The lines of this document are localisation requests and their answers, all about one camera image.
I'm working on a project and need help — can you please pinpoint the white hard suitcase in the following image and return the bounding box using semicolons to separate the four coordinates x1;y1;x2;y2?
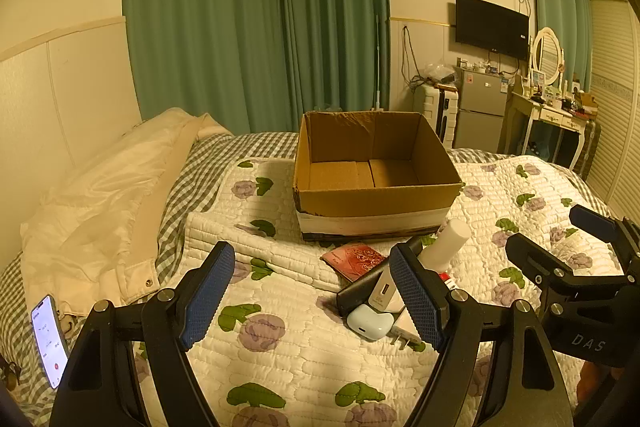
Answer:
419;84;461;148

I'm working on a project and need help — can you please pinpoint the smartphone with lit screen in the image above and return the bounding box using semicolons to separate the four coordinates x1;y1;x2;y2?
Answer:
30;294;71;390

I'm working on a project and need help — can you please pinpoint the white louvered wardrobe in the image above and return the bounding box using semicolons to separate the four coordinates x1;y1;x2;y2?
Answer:
582;0;640;218

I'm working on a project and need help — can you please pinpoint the oval white vanity mirror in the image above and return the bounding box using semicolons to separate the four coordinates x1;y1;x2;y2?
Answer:
531;27;563;88

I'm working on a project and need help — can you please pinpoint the black wall television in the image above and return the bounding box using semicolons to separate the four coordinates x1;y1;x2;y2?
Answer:
455;0;531;61

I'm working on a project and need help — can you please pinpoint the dark hard suitcase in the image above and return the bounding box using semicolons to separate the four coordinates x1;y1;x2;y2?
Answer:
570;117;603;180

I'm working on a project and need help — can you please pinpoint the wide green curtain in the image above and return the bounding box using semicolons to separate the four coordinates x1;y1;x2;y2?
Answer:
122;0;301;135

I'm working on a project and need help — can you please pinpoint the white plug adapter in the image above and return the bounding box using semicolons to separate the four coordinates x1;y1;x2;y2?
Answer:
389;307;426;350

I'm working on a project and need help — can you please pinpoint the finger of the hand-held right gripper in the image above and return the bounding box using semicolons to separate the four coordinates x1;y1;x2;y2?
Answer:
569;204;640;275
505;232;581;293

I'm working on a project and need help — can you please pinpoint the white dressing table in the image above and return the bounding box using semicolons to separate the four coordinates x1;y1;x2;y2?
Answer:
502;89;588;170

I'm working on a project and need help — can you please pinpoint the clear plastic bag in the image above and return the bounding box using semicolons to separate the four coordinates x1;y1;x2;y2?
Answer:
425;62;458;85

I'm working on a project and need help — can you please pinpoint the green corner curtain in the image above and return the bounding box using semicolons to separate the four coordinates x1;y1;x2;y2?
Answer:
270;0;392;132

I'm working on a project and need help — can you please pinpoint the small silver fridge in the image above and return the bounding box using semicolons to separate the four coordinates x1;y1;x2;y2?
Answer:
454;66;513;152

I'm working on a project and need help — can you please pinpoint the cardboard box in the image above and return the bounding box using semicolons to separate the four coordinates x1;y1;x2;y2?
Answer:
292;111;463;243

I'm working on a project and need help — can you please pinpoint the dark wall cable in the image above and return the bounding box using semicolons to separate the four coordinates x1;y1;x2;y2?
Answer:
400;24;426;90

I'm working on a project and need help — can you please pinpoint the person's right hand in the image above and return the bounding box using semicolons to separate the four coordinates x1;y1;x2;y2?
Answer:
577;359;613;408

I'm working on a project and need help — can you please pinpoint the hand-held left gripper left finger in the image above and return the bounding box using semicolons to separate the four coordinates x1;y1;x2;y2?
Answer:
50;241;237;427

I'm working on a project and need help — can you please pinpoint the red patterned packet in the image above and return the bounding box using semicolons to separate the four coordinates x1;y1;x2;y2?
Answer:
320;243;388;284

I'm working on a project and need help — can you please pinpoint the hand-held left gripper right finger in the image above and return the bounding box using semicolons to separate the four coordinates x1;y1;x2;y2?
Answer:
387;243;573;427

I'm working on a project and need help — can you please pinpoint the white flat mop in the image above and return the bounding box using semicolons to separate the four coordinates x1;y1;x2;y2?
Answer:
372;14;388;112

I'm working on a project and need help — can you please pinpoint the cream padded jacket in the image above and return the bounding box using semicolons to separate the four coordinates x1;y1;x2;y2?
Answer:
20;107;236;323

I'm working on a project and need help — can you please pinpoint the white plastic bottle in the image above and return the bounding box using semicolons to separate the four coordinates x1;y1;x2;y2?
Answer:
419;218;472;278

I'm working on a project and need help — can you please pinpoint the floral quilted blanket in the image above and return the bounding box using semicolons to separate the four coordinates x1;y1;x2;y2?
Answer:
135;154;626;427

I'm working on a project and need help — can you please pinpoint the black power bank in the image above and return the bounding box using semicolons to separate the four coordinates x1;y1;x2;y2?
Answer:
336;252;426;323

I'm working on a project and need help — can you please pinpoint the narrow light green curtain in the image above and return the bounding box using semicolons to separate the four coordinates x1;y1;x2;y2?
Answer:
522;0;593;92

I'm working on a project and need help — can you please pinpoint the light blue earbuds case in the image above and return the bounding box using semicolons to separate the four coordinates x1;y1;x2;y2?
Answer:
346;304;396;337

